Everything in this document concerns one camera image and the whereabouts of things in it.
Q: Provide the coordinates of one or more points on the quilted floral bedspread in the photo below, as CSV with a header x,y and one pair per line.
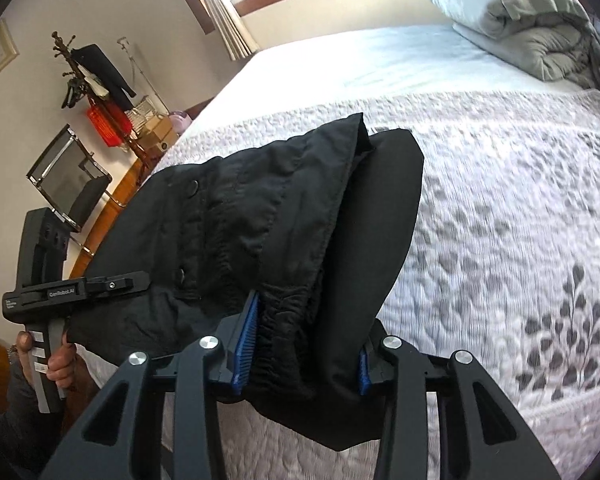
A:
x,y
505,210

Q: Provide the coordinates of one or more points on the black pants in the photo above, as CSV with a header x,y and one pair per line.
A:
x,y
260,220

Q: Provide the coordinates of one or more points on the pale blue bed sheet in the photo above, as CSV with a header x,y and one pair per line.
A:
x,y
355,60

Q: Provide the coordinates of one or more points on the black hanging garment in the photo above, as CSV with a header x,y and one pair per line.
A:
x,y
105,70

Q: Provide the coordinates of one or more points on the cardboard box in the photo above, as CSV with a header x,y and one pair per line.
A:
x,y
157,135

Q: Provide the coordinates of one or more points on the wooden bed frame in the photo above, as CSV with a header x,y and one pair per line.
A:
x,y
125,185

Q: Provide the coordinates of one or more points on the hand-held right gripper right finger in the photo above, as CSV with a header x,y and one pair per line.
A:
x,y
364,375

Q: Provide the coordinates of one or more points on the person's left forearm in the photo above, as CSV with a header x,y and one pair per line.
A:
x,y
7,410

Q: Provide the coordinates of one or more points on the black mesh chair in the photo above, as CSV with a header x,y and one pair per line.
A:
x,y
65,180

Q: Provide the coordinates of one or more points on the person's left hand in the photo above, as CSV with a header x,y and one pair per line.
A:
x,y
59,365

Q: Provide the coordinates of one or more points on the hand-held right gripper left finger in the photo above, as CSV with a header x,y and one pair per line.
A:
x,y
245,342

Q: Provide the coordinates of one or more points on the striped curtain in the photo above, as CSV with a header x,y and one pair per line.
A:
x,y
225,15

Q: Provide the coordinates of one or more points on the pink bag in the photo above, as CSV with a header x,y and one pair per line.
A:
x,y
181,121

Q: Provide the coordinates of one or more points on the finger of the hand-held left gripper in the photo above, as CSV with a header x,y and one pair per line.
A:
x,y
117,283

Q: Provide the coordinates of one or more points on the grey folded duvet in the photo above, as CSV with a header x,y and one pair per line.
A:
x,y
520,15

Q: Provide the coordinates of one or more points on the wooden coat rack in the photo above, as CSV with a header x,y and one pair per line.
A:
x,y
70,67

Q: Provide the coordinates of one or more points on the red basket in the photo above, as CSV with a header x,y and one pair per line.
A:
x,y
107,122

